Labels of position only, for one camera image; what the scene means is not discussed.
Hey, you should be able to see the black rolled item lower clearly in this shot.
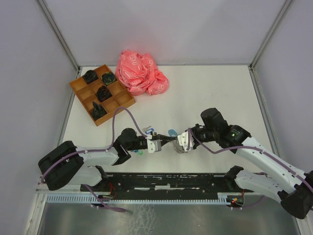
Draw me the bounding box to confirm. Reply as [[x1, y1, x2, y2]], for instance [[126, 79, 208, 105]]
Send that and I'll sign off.
[[91, 101, 107, 120]]

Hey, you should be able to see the aluminium frame post right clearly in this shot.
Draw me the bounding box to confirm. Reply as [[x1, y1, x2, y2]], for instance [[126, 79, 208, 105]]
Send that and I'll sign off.
[[249, 0, 294, 69]]

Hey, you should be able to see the black rolled item centre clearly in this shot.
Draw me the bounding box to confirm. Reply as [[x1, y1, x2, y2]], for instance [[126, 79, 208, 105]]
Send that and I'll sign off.
[[96, 86, 112, 102]]

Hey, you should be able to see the black rolled item top left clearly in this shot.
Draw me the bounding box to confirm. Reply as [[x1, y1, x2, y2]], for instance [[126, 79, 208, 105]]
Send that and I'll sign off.
[[82, 70, 98, 84]]

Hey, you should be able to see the crumpled pink plastic bag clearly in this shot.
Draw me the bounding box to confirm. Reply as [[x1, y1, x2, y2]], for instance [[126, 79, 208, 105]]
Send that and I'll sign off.
[[115, 50, 169, 96]]

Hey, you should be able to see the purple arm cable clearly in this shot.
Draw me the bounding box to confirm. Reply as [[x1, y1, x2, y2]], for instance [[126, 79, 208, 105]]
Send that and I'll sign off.
[[185, 128, 313, 210], [40, 107, 152, 213]]

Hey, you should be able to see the key with blue tag upper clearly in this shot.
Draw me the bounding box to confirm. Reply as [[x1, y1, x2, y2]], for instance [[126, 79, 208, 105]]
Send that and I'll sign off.
[[142, 126, 155, 135]]

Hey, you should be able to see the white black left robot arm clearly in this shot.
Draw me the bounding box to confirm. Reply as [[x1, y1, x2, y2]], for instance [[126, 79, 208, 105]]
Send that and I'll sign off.
[[38, 128, 176, 191]]

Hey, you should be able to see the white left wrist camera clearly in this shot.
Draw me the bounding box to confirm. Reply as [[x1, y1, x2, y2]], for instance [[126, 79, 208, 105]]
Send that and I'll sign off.
[[146, 131, 161, 153]]

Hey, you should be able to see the aluminium frame post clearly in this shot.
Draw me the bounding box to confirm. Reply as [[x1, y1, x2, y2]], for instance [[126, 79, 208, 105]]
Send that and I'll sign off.
[[249, 0, 294, 69], [35, 0, 80, 71]]

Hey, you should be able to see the brown wooden compartment tray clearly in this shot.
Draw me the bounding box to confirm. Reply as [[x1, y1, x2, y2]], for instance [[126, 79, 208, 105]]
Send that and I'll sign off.
[[69, 65, 135, 126]]

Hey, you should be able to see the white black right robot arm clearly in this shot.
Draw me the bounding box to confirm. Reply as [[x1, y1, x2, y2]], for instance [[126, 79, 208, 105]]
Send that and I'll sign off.
[[189, 108, 313, 219]]

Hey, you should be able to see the black yellow rolled item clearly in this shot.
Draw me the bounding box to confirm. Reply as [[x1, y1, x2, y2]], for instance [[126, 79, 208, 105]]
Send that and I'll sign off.
[[101, 71, 116, 86]]

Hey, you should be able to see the aluminium front frame rail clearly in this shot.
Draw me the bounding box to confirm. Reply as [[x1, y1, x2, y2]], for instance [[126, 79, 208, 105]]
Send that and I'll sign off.
[[36, 188, 81, 194]]

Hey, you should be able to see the aluminium frame post left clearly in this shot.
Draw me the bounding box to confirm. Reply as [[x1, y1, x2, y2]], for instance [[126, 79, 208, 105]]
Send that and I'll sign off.
[[35, 0, 80, 71]]

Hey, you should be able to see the black metal base rail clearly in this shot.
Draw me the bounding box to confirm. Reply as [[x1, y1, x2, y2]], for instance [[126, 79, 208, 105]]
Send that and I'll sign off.
[[90, 172, 243, 200]]

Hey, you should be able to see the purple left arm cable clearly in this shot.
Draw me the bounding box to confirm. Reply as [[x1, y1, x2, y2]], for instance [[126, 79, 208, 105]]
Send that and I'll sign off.
[[40, 107, 152, 213]]

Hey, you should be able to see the white slotted cable duct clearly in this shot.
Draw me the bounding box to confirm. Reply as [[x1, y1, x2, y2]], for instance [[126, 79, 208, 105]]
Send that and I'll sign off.
[[45, 192, 245, 204]]

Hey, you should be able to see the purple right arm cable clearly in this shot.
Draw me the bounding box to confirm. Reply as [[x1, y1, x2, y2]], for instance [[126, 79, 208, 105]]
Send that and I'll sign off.
[[185, 128, 313, 210]]

